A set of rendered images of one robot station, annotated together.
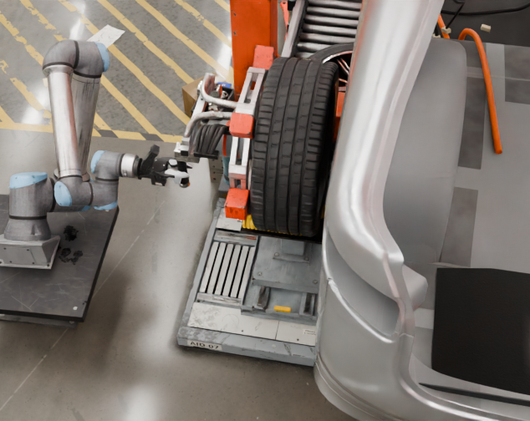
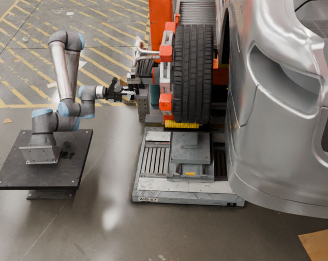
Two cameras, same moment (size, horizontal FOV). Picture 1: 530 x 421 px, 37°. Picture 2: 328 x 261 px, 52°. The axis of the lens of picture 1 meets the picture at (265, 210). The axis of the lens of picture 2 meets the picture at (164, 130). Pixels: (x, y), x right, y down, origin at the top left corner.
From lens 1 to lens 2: 0.93 m
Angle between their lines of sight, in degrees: 10
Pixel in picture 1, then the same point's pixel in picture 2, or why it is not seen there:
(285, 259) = (188, 147)
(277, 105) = (185, 41)
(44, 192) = (51, 118)
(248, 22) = (159, 14)
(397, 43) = not seen: outside the picture
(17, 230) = (36, 140)
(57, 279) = (61, 168)
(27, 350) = (45, 213)
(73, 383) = (73, 229)
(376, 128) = not seen: outside the picture
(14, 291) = (36, 176)
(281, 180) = (191, 82)
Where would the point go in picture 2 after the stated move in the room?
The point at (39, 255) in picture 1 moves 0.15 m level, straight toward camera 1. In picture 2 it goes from (50, 154) to (57, 167)
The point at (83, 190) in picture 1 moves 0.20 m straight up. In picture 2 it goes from (74, 105) to (68, 79)
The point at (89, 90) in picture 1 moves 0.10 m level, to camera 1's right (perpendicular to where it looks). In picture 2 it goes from (74, 59) to (88, 57)
